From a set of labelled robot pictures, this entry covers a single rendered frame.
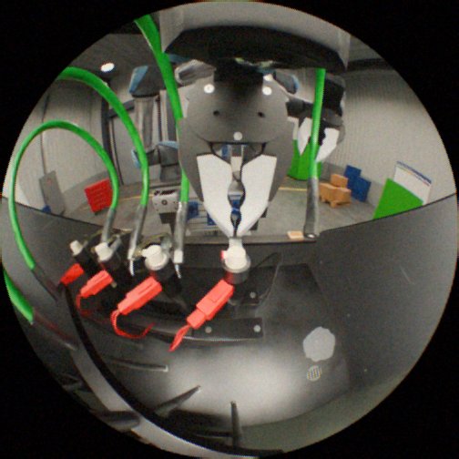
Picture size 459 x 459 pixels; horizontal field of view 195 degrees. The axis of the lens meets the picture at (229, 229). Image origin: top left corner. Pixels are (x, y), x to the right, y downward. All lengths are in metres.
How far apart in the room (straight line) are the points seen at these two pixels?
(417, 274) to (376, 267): 0.11
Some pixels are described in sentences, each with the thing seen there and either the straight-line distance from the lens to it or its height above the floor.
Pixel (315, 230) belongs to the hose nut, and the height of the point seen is 1.13.
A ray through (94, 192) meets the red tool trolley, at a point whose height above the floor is 0.66.
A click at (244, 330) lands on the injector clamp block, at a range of 0.24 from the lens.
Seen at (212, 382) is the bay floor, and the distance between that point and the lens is 0.39.
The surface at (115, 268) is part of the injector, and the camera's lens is 0.20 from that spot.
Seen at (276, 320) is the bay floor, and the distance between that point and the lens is 0.42.
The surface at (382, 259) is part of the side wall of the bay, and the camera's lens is 0.36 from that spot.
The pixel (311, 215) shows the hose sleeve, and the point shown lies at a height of 1.14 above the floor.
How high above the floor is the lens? 1.21
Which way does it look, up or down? 35 degrees down
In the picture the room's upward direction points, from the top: straight up
